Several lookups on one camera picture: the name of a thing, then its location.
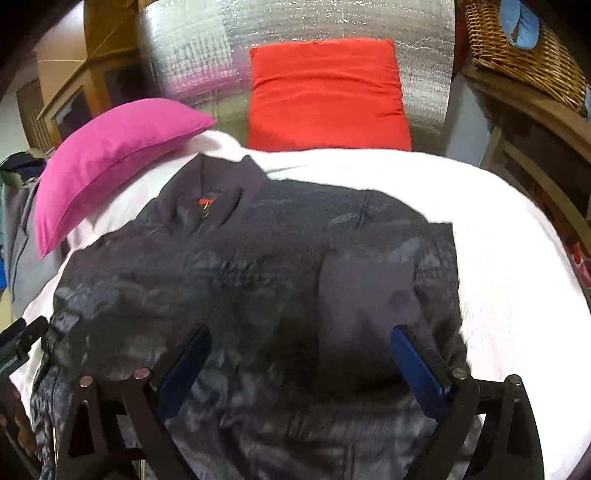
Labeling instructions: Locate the wicker basket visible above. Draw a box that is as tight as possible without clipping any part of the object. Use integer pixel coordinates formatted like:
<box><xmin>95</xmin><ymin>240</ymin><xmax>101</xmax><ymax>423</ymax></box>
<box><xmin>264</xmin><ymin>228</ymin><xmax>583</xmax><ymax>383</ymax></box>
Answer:
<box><xmin>462</xmin><ymin>0</ymin><xmax>589</xmax><ymax>116</ymax></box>

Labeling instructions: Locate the person's left hand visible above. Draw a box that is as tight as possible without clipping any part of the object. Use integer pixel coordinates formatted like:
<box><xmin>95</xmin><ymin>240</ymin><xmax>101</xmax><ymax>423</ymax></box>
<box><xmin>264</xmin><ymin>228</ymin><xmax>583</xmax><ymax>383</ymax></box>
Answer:
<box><xmin>0</xmin><ymin>383</ymin><xmax>38</xmax><ymax>457</ymax></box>

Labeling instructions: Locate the black puffer jacket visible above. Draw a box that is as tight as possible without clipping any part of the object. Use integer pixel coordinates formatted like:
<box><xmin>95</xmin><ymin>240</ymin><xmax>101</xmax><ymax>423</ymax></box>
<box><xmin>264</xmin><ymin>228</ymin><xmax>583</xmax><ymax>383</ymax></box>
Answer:
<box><xmin>30</xmin><ymin>154</ymin><xmax>485</xmax><ymax>480</ymax></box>

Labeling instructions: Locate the light blue cloth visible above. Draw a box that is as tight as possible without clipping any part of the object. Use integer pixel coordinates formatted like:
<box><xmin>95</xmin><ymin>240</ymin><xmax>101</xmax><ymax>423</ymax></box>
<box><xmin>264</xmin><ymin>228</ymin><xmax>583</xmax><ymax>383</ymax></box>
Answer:
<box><xmin>501</xmin><ymin>0</ymin><xmax>541</xmax><ymax>49</ymax></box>

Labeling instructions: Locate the pink pillow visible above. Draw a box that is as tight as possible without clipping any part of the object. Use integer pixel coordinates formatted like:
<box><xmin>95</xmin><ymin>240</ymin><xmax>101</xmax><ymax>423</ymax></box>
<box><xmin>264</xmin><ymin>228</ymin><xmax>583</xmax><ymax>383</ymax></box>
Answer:
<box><xmin>34</xmin><ymin>98</ymin><xmax>218</xmax><ymax>260</ymax></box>

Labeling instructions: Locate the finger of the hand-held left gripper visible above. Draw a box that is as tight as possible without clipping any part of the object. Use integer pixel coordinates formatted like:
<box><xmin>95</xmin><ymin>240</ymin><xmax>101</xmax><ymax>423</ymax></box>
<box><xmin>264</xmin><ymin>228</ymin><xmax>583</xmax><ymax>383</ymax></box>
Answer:
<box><xmin>0</xmin><ymin>316</ymin><xmax>49</xmax><ymax>358</ymax></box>

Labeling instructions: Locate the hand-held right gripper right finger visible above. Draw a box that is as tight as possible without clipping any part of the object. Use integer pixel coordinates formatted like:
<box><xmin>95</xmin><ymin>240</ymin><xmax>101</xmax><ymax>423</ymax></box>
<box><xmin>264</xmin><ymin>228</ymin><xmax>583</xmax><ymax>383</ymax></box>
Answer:
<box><xmin>389</xmin><ymin>324</ymin><xmax>546</xmax><ymax>480</ymax></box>

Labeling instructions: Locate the white bed sheet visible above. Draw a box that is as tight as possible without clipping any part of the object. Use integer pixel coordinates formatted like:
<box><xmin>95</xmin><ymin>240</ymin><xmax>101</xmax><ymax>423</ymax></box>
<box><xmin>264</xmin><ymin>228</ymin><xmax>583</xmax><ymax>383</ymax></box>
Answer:
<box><xmin>9</xmin><ymin>129</ymin><xmax>591</xmax><ymax>480</ymax></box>

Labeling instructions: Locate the silver foil insulation mat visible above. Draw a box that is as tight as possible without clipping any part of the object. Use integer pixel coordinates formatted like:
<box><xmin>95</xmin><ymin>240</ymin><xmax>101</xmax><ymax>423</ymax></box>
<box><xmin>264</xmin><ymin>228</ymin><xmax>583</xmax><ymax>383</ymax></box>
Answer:
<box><xmin>136</xmin><ymin>0</ymin><xmax>455</xmax><ymax>155</ymax></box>

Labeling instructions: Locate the grey garment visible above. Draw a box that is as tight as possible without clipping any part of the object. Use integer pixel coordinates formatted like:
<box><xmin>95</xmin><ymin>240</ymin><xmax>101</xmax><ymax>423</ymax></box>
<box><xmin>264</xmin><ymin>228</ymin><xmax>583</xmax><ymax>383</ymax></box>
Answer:
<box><xmin>2</xmin><ymin>180</ymin><xmax>70</xmax><ymax>315</ymax></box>

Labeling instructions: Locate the wooden shelf rack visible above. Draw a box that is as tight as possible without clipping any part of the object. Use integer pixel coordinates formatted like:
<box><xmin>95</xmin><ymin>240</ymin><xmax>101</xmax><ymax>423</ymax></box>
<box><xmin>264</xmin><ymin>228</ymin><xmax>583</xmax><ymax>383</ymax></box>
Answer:
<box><xmin>462</xmin><ymin>65</ymin><xmax>591</xmax><ymax>259</ymax></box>

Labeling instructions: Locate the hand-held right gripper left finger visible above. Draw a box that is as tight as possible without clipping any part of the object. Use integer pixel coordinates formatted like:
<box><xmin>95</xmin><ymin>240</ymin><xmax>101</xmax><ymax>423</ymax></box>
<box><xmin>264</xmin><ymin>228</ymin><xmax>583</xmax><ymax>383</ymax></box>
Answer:
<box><xmin>55</xmin><ymin>325</ymin><xmax>213</xmax><ymax>480</ymax></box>

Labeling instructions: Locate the red pillow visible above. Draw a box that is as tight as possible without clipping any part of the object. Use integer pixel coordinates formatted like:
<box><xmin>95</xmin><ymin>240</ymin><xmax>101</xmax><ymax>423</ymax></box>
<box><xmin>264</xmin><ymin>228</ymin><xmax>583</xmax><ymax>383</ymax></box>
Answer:
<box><xmin>247</xmin><ymin>38</ymin><xmax>413</xmax><ymax>152</ymax></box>

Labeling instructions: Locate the wooden cabinet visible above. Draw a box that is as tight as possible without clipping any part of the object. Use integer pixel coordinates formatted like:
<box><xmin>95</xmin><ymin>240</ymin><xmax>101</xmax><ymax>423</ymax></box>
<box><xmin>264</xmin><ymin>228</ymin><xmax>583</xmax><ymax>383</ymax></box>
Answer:
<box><xmin>37</xmin><ymin>0</ymin><xmax>153</xmax><ymax>153</ymax></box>

